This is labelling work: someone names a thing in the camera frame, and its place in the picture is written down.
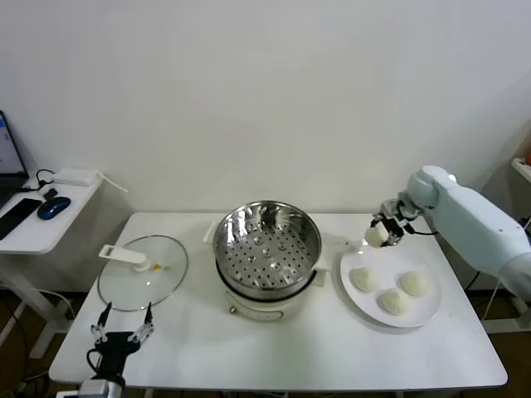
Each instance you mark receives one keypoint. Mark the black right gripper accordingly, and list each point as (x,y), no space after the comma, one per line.
(400,228)

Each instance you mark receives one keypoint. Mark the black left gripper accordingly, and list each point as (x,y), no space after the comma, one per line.
(113,352)

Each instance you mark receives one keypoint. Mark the white steamed baozi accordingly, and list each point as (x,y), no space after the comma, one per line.
(394,302)
(374,237)
(365,280)
(413,284)

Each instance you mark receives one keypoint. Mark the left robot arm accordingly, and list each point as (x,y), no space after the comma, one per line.
(97,389)

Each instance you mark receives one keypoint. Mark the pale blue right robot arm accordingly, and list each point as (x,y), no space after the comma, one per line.
(469,215)

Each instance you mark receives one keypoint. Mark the perforated steel steamer basket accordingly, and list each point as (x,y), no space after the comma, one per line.
(269,257)

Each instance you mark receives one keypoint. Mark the large white plate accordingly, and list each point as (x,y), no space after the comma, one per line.
(415,315)

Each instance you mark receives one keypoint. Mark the white side table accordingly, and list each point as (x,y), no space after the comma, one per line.
(50,234)

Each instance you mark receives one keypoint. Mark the white electric cooker base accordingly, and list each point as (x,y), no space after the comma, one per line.
(257,311)

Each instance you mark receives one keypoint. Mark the blue computer mouse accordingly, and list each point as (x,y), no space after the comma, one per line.
(54,208)

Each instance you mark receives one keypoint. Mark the white shelf board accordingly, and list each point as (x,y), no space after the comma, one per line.
(522,168)

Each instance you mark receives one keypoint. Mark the white table foot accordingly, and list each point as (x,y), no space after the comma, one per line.
(504,325)

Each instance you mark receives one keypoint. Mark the small black dongle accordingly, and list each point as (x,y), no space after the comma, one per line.
(50,193)

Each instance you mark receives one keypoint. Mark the black smartphone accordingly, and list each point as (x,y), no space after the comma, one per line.
(16,216)

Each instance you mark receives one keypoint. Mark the white rectangular power box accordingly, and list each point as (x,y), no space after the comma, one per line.
(74,176)

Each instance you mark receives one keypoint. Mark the black laptop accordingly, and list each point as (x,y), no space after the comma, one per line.
(8,182)

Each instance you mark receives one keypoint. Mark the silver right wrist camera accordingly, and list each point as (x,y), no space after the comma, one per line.
(390,207)

